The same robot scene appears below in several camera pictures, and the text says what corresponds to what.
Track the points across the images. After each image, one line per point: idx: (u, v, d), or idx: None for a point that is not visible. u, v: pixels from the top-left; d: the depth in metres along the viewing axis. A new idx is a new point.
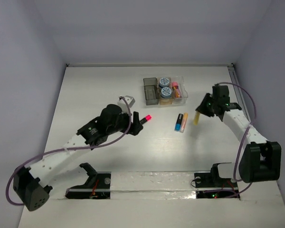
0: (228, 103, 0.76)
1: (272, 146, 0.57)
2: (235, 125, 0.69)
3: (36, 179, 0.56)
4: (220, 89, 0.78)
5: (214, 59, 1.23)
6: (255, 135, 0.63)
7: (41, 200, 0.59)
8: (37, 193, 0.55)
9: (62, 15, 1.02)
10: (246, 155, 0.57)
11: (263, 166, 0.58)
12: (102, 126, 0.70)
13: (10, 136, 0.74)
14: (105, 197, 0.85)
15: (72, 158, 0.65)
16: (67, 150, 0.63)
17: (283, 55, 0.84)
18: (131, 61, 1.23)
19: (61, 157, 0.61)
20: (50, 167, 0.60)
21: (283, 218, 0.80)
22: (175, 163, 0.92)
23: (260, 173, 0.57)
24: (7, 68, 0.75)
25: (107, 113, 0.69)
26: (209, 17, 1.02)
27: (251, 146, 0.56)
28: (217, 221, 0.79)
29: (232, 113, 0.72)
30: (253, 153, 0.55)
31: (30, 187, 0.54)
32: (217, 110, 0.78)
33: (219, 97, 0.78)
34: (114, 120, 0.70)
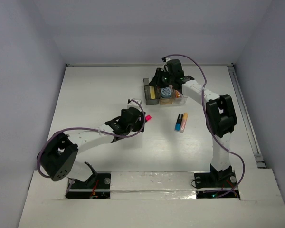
0: (183, 77, 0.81)
1: (225, 98, 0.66)
2: (194, 93, 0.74)
3: (75, 145, 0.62)
4: (173, 65, 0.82)
5: (213, 59, 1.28)
6: (210, 94, 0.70)
7: (65, 172, 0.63)
8: (71, 158, 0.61)
9: (62, 13, 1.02)
10: (208, 111, 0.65)
11: (224, 116, 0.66)
12: (123, 124, 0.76)
13: (13, 137, 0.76)
14: (105, 196, 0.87)
15: (101, 141, 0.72)
16: (100, 133, 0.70)
17: None
18: (133, 61, 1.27)
19: (94, 135, 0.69)
20: (85, 140, 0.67)
21: (283, 218, 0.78)
22: (175, 163, 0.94)
23: (224, 122, 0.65)
24: (14, 71, 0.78)
25: (129, 113, 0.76)
26: (209, 15, 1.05)
27: (210, 102, 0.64)
28: (220, 221, 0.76)
29: (188, 84, 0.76)
30: (213, 107, 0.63)
31: (71, 147, 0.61)
32: (175, 85, 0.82)
33: (175, 72, 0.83)
34: (135, 120, 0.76)
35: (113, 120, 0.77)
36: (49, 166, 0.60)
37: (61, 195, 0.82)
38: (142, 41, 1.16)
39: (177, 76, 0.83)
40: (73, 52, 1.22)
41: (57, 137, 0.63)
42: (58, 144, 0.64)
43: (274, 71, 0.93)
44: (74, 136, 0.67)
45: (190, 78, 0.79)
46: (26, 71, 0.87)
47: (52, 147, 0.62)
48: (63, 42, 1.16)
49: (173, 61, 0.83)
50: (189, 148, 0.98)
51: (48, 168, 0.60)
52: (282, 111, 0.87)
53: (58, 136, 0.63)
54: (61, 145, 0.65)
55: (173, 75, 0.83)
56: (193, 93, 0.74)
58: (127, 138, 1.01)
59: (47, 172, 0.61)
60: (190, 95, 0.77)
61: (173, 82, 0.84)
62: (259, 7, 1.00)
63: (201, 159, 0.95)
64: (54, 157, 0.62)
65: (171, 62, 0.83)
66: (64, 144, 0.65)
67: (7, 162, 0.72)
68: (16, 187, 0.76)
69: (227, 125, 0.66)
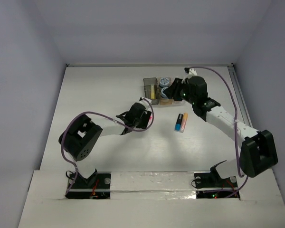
0: (207, 101, 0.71)
1: (264, 135, 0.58)
2: (223, 124, 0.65)
3: (99, 127, 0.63)
4: (197, 88, 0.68)
5: (213, 59, 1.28)
6: (244, 128, 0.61)
7: (86, 151, 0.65)
8: (93, 139, 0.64)
9: (62, 14, 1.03)
10: (245, 153, 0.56)
11: (261, 156, 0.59)
12: (130, 118, 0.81)
13: (13, 137, 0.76)
14: (105, 197, 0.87)
15: (114, 130, 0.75)
16: (116, 121, 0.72)
17: None
18: (133, 61, 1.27)
19: (111, 123, 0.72)
20: (104, 126, 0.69)
21: (284, 219, 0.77)
22: (175, 164, 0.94)
23: (261, 164, 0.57)
24: (14, 71, 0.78)
25: (135, 108, 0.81)
26: (209, 15, 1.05)
27: (247, 141, 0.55)
28: (220, 220, 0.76)
29: (214, 111, 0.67)
30: (251, 147, 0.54)
31: (94, 128, 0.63)
32: (197, 111, 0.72)
33: (198, 95, 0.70)
34: (140, 114, 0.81)
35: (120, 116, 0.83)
36: (73, 146, 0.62)
37: (61, 195, 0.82)
38: (142, 41, 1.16)
39: (200, 99, 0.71)
40: (73, 52, 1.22)
41: (80, 118, 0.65)
42: (81, 126, 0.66)
43: (273, 71, 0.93)
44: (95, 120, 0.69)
45: (215, 104, 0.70)
46: (26, 71, 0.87)
47: (76, 128, 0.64)
48: (62, 42, 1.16)
49: (198, 82, 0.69)
50: (189, 148, 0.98)
51: (72, 148, 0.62)
52: (282, 111, 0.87)
53: (81, 117, 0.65)
54: (82, 128, 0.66)
55: (195, 99, 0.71)
56: (222, 123, 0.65)
58: (128, 137, 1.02)
59: (71, 150, 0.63)
60: (216, 124, 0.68)
61: (194, 105, 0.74)
62: (259, 7, 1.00)
63: (201, 159, 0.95)
64: (77, 137, 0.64)
65: (196, 84, 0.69)
66: (86, 127, 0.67)
67: (8, 162, 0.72)
68: (16, 188, 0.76)
69: (265, 165, 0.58)
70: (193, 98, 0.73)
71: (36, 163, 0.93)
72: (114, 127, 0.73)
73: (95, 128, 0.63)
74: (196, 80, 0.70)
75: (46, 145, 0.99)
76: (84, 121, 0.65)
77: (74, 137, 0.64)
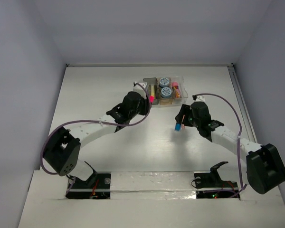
0: (211, 122, 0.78)
1: (269, 148, 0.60)
2: (227, 141, 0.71)
3: (76, 139, 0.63)
4: (200, 110, 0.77)
5: (213, 59, 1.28)
6: (248, 143, 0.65)
7: (70, 166, 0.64)
8: (74, 153, 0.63)
9: (62, 14, 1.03)
10: (251, 167, 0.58)
11: (271, 171, 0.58)
12: (125, 112, 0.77)
13: (13, 137, 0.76)
14: (105, 196, 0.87)
15: (105, 131, 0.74)
16: (102, 124, 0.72)
17: None
18: (133, 61, 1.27)
19: (96, 127, 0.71)
20: (87, 132, 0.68)
21: (283, 219, 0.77)
22: (175, 163, 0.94)
23: (271, 179, 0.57)
24: (14, 71, 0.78)
25: (128, 99, 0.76)
26: (209, 15, 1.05)
27: (251, 156, 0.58)
28: (220, 220, 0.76)
29: (218, 131, 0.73)
30: (255, 161, 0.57)
31: (74, 142, 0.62)
32: (203, 132, 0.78)
33: (201, 117, 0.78)
34: (135, 106, 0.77)
35: (114, 109, 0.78)
36: (55, 161, 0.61)
37: (61, 195, 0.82)
38: (142, 40, 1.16)
39: (204, 121, 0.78)
40: (72, 52, 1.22)
41: (58, 132, 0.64)
42: (61, 138, 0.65)
43: (273, 71, 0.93)
44: (76, 130, 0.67)
45: (218, 124, 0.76)
46: (26, 71, 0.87)
47: (56, 143, 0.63)
48: (62, 42, 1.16)
49: (199, 106, 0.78)
50: (189, 148, 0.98)
51: (53, 163, 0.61)
52: (282, 111, 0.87)
53: (59, 130, 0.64)
54: (63, 140, 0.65)
55: (199, 120, 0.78)
56: (227, 141, 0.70)
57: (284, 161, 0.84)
58: (128, 138, 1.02)
59: (54, 166, 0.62)
60: (222, 143, 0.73)
61: (199, 127, 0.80)
62: (259, 7, 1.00)
63: (201, 159, 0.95)
64: (58, 153, 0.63)
65: (197, 107, 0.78)
66: (66, 138, 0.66)
67: (7, 162, 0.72)
68: (16, 188, 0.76)
69: (275, 181, 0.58)
70: (197, 120, 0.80)
71: (36, 163, 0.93)
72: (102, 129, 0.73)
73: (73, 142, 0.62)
74: (198, 104, 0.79)
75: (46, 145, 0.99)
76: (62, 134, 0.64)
77: (55, 153, 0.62)
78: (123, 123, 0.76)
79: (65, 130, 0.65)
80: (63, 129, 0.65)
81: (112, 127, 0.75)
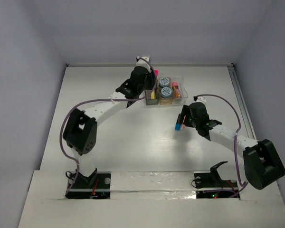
0: (209, 121, 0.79)
1: (265, 144, 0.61)
2: (223, 138, 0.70)
3: (92, 118, 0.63)
4: (197, 109, 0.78)
5: (213, 60, 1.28)
6: (244, 139, 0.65)
7: (90, 143, 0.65)
8: (93, 131, 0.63)
9: (62, 14, 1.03)
10: (248, 162, 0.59)
11: (269, 167, 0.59)
12: (134, 87, 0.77)
13: (14, 137, 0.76)
14: (105, 196, 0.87)
15: (116, 109, 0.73)
16: (113, 101, 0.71)
17: None
18: (133, 61, 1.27)
19: (108, 105, 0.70)
20: (101, 111, 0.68)
21: (283, 219, 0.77)
22: (175, 163, 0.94)
23: (268, 174, 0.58)
24: (14, 71, 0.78)
25: (136, 74, 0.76)
26: (209, 16, 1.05)
27: (248, 151, 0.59)
28: (220, 220, 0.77)
29: (216, 129, 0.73)
30: (252, 156, 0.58)
31: (90, 122, 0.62)
32: (201, 132, 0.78)
33: (199, 116, 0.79)
34: (143, 80, 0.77)
35: (122, 86, 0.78)
36: (75, 141, 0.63)
37: (61, 195, 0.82)
38: (142, 40, 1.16)
39: (202, 120, 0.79)
40: (73, 52, 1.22)
41: (74, 114, 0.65)
42: (78, 120, 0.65)
43: (273, 72, 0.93)
44: (90, 112, 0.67)
45: (217, 123, 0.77)
46: (26, 71, 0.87)
47: (73, 125, 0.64)
48: (63, 42, 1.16)
49: (197, 106, 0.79)
50: (189, 148, 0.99)
51: (74, 144, 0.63)
52: (282, 111, 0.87)
53: (75, 112, 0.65)
54: (80, 121, 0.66)
55: (197, 119, 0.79)
56: (224, 139, 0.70)
57: None
58: (128, 138, 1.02)
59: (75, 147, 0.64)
60: (220, 141, 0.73)
61: (197, 127, 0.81)
62: (259, 7, 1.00)
63: (201, 159, 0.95)
64: (77, 133, 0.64)
65: (195, 107, 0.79)
66: (83, 119, 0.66)
67: (7, 162, 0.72)
68: (16, 188, 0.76)
69: (272, 176, 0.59)
70: (194, 120, 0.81)
71: (36, 163, 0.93)
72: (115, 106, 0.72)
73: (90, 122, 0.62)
74: (196, 104, 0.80)
75: (46, 145, 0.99)
76: (78, 116, 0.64)
77: (74, 134, 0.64)
78: (134, 98, 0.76)
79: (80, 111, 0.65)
80: (79, 110, 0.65)
81: (124, 103, 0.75)
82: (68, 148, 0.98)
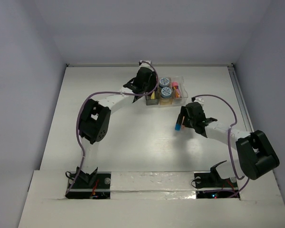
0: (205, 119, 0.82)
1: (258, 135, 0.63)
2: (219, 133, 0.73)
3: (106, 108, 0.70)
4: (194, 109, 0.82)
5: (213, 59, 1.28)
6: (238, 132, 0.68)
7: (103, 132, 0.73)
8: (107, 119, 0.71)
9: (62, 14, 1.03)
10: (242, 152, 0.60)
11: (263, 157, 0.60)
12: (139, 84, 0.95)
13: (13, 137, 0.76)
14: (105, 196, 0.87)
15: (125, 102, 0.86)
16: (123, 94, 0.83)
17: None
18: (133, 61, 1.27)
19: (118, 97, 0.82)
20: (113, 102, 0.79)
21: (283, 219, 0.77)
22: (174, 163, 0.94)
23: (262, 163, 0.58)
24: (14, 72, 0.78)
25: (142, 73, 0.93)
26: (209, 16, 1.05)
27: (241, 140, 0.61)
28: (220, 220, 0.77)
29: (211, 125, 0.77)
30: (245, 146, 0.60)
31: (105, 111, 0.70)
32: (197, 129, 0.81)
33: (195, 115, 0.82)
34: (147, 79, 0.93)
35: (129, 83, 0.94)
36: (90, 129, 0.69)
37: (61, 195, 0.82)
38: (142, 40, 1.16)
39: (198, 119, 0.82)
40: (72, 52, 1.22)
41: (90, 104, 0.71)
42: (92, 110, 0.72)
43: (273, 72, 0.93)
44: (103, 101, 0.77)
45: (212, 120, 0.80)
46: (26, 71, 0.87)
47: (88, 113, 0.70)
48: (63, 42, 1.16)
49: (193, 105, 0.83)
50: (189, 148, 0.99)
51: (89, 131, 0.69)
52: (282, 111, 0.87)
53: (90, 102, 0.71)
54: (93, 111, 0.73)
55: (194, 118, 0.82)
56: (219, 133, 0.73)
57: None
58: (129, 138, 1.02)
59: (89, 134, 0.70)
60: (216, 137, 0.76)
61: (193, 126, 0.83)
62: (259, 7, 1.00)
63: (201, 159, 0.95)
64: (91, 122, 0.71)
65: (191, 106, 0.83)
66: (96, 109, 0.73)
67: (8, 162, 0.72)
68: (16, 188, 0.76)
69: (267, 166, 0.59)
70: (191, 119, 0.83)
71: (36, 163, 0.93)
72: (124, 99, 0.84)
73: (105, 111, 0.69)
74: (191, 104, 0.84)
75: (46, 145, 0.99)
76: (92, 105, 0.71)
77: (88, 122, 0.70)
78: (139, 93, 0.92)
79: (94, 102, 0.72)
80: (92, 100, 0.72)
81: (131, 98, 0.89)
82: (68, 148, 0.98)
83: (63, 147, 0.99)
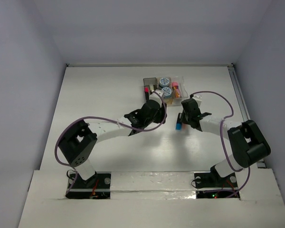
0: (200, 114, 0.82)
1: (249, 124, 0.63)
2: (213, 127, 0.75)
3: (92, 136, 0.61)
4: (189, 103, 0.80)
5: (213, 59, 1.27)
6: (230, 123, 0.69)
7: (81, 158, 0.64)
8: (89, 147, 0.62)
9: (61, 14, 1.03)
10: (233, 141, 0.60)
11: (254, 145, 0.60)
12: (141, 118, 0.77)
13: (13, 137, 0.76)
14: (105, 196, 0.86)
15: (119, 133, 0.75)
16: (119, 124, 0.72)
17: None
18: (133, 60, 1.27)
19: (113, 127, 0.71)
20: (104, 130, 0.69)
21: (283, 219, 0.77)
22: (174, 163, 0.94)
23: (254, 150, 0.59)
24: (14, 72, 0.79)
25: (147, 107, 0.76)
26: (209, 16, 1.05)
27: (232, 130, 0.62)
28: (220, 220, 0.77)
29: (206, 118, 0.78)
30: (236, 134, 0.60)
31: (89, 137, 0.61)
32: (193, 124, 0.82)
33: (190, 110, 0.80)
34: (152, 114, 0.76)
35: (132, 114, 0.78)
36: (68, 151, 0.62)
37: (61, 195, 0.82)
38: (142, 41, 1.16)
39: (194, 115, 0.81)
40: (73, 52, 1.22)
41: (78, 125, 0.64)
42: (79, 131, 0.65)
43: (273, 72, 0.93)
44: (94, 127, 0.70)
45: (207, 114, 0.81)
46: (26, 71, 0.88)
47: (71, 134, 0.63)
48: (63, 42, 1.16)
49: (188, 100, 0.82)
50: (189, 148, 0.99)
51: (67, 154, 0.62)
52: (282, 111, 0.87)
53: (79, 123, 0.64)
54: (80, 133, 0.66)
55: (189, 114, 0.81)
56: (213, 126, 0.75)
57: None
58: (129, 138, 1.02)
59: (67, 156, 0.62)
60: (210, 130, 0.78)
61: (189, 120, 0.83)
62: (259, 7, 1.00)
63: (201, 159, 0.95)
64: (73, 143, 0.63)
65: (186, 101, 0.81)
66: (84, 132, 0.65)
67: (7, 162, 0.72)
68: (16, 188, 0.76)
69: (258, 154, 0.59)
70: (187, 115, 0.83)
71: (36, 163, 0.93)
72: (118, 130, 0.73)
73: (89, 136, 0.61)
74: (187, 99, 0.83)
75: (46, 145, 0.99)
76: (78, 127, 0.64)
77: (70, 143, 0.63)
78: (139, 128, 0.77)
79: (84, 123, 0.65)
80: (83, 122, 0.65)
81: (128, 130, 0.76)
82: None
83: None
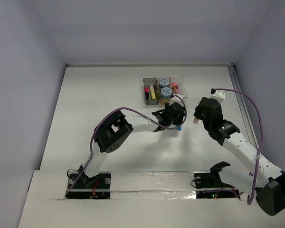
0: (223, 125, 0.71)
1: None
2: (242, 154, 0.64)
3: (129, 125, 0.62)
4: (212, 109, 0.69)
5: (213, 59, 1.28)
6: (267, 166, 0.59)
7: (115, 146, 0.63)
8: (124, 137, 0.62)
9: (62, 14, 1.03)
10: (268, 194, 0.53)
11: None
12: (166, 117, 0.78)
13: (13, 137, 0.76)
14: (105, 196, 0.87)
15: (147, 128, 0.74)
16: (149, 120, 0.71)
17: None
18: (133, 60, 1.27)
19: (144, 120, 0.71)
20: (138, 123, 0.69)
21: (283, 218, 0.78)
22: (174, 164, 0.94)
23: (282, 206, 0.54)
24: (14, 73, 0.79)
25: (173, 108, 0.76)
26: (209, 16, 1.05)
27: (272, 185, 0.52)
28: (220, 221, 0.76)
29: (234, 139, 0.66)
30: (275, 193, 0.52)
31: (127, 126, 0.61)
32: (214, 134, 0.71)
33: (213, 117, 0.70)
34: (177, 115, 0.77)
35: (157, 113, 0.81)
36: (104, 138, 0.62)
37: (61, 195, 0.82)
38: (141, 41, 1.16)
39: (215, 121, 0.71)
40: (72, 52, 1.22)
41: (115, 114, 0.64)
42: (115, 122, 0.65)
43: (273, 72, 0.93)
44: (128, 118, 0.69)
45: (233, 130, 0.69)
46: (26, 71, 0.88)
47: (110, 122, 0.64)
48: (62, 42, 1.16)
49: (212, 104, 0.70)
50: (189, 148, 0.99)
51: (102, 140, 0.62)
52: (282, 111, 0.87)
53: (117, 113, 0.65)
54: (116, 123, 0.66)
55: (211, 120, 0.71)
56: (242, 156, 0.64)
57: None
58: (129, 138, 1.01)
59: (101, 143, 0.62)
60: (233, 152, 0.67)
61: (209, 128, 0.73)
62: (258, 7, 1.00)
63: (201, 160, 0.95)
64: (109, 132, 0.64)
65: (210, 106, 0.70)
66: (120, 122, 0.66)
67: (7, 162, 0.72)
68: (16, 188, 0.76)
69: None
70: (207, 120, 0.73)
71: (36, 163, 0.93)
72: (148, 125, 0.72)
73: (128, 125, 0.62)
74: (211, 103, 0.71)
75: (46, 145, 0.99)
76: (116, 117, 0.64)
77: (106, 131, 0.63)
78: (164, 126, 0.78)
79: (121, 114, 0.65)
80: (120, 112, 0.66)
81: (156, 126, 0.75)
82: (68, 148, 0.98)
83: (63, 147, 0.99)
